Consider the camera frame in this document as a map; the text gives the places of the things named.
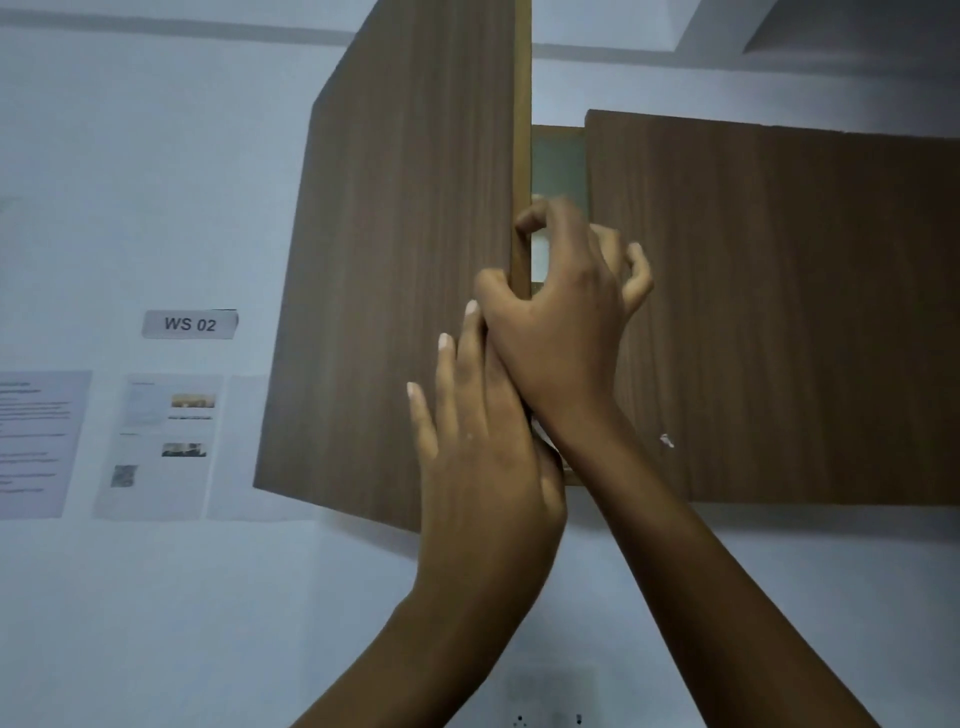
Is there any person's left hand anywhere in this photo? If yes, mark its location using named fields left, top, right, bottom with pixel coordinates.
left=406, top=299, right=569, bottom=610

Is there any person's right hand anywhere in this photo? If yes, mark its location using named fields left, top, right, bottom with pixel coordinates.
left=472, top=196, right=655, bottom=451

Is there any brown wooden wall cabinet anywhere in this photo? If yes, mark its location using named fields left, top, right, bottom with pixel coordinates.
left=252, top=0, right=960, bottom=535

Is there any cabinet door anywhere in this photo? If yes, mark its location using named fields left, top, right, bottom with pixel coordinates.
left=252, top=0, right=534, bottom=535
left=581, top=110, right=960, bottom=505

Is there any person's right forearm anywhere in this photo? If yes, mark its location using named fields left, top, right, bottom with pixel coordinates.
left=558, top=408, right=879, bottom=728

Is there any white wall socket plate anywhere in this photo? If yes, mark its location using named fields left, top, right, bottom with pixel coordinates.
left=506, top=663, right=601, bottom=728

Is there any white paper wall sheet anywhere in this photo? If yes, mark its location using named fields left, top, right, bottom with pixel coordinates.
left=0, top=370, right=94, bottom=521
left=92, top=373, right=225, bottom=522

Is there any grey paper wall label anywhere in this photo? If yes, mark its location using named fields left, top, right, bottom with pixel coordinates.
left=142, top=309, right=240, bottom=340

